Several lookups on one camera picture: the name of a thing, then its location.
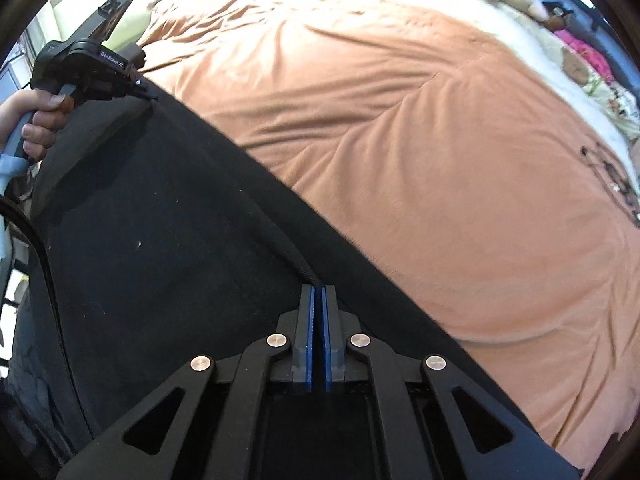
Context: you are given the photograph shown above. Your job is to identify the black pants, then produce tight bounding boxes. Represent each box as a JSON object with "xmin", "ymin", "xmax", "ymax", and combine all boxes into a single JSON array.
[
  {"xmin": 5, "ymin": 91, "xmax": 587, "ymax": 480},
  {"xmin": 82, "ymin": 0, "xmax": 133, "ymax": 45}
]

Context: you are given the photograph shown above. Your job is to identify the brown blanket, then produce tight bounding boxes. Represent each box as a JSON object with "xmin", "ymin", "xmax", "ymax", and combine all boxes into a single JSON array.
[{"xmin": 134, "ymin": 0, "xmax": 640, "ymax": 467}]

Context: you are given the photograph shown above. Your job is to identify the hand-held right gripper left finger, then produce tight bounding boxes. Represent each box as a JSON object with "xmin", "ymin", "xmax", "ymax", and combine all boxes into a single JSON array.
[{"xmin": 56, "ymin": 284, "xmax": 317, "ymax": 480}]

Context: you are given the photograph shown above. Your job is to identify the folded black pants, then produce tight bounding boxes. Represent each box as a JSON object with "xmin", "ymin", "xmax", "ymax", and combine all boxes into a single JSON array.
[{"xmin": 82, "ymin": 0, "xmax": 133, "ymax": 45}]

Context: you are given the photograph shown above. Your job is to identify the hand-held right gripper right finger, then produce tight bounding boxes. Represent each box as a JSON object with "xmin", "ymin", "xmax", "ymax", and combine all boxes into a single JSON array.
[{"xmin": 322, "ymin": 285, "xmax": 584, "ymax": 480}]

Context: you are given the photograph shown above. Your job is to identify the black earphone cable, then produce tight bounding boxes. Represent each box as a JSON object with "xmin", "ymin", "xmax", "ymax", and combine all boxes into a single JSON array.
[{"xmin": 579, "ymin": 144, "xmax": 640, "ymax": 222}]

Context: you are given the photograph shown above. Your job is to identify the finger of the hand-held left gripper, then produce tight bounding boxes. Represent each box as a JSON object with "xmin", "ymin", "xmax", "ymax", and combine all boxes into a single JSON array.
[{"xmin": 131, "ymin": 75, "xmax": 161, "ymax": 104}]

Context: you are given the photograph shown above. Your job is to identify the person's left hand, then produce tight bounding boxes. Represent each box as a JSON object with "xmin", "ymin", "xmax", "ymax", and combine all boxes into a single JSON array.
[{"xmin": 0, "ymin": 90, "xmax": 72, "ymax": 162}]

